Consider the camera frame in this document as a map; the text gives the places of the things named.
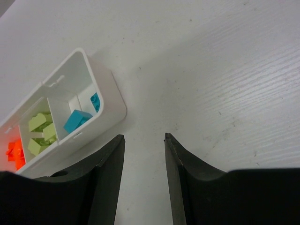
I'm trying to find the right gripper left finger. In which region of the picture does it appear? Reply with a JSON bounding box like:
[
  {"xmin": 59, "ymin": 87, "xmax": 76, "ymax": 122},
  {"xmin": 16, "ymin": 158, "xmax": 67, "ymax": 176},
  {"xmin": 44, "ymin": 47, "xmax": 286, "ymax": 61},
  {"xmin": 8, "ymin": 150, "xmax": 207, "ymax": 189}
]
[{"xmin": 0, "ymin": 135, "xmax": 125, "ymax": 225}]

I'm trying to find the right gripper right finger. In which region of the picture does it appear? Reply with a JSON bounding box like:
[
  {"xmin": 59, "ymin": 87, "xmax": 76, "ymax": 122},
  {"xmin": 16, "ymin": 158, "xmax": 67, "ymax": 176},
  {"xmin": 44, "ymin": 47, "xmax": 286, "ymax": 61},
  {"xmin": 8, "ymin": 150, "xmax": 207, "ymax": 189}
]
[{"xmin": 165, "ymin": 133, "xmax": 300, "ymax": 225}]

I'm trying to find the orange round lego piece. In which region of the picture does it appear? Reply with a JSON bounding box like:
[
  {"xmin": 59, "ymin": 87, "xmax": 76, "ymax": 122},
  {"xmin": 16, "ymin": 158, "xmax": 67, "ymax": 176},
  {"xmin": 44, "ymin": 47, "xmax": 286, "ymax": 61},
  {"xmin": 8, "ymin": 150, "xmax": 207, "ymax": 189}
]
[{"xmin": 6, "ymin": 139, "xmax": 26, "ymax": 170}]

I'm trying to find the green lego brick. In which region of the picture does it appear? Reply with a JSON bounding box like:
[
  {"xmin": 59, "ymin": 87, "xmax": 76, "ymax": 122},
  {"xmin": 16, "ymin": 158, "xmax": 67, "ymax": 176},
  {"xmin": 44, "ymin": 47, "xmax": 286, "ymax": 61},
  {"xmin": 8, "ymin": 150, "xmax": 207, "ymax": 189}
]
[{"xmin": 28, "ymin": 111, "xmax": 58, "ymax": 156}]

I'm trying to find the blue lego brick pair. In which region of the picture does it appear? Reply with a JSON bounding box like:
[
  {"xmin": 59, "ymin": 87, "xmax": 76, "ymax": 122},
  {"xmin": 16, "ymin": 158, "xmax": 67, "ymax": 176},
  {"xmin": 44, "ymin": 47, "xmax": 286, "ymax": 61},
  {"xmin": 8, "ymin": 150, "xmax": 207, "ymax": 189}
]
[{"xmin": 90, "ymin": 93, "xmax": 101, "ymax": 112}]

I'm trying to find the white three-compartment tray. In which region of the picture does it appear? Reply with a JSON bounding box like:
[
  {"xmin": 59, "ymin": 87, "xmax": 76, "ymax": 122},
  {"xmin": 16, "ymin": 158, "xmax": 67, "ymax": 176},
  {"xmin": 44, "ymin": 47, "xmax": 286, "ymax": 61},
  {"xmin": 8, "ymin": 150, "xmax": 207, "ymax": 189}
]
[{"xmin": 0, "ymin": 48, "xmax": 127, "ymax": 178}]

